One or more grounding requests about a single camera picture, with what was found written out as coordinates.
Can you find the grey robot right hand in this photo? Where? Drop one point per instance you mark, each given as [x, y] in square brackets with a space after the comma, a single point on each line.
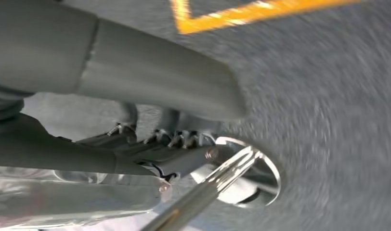
[151, 73]

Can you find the yellow floor tape line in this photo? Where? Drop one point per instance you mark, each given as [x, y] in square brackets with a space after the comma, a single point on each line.
[246, 14]

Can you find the chrome stanchion post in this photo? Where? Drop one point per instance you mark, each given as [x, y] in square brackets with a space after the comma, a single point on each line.
[233, 169]

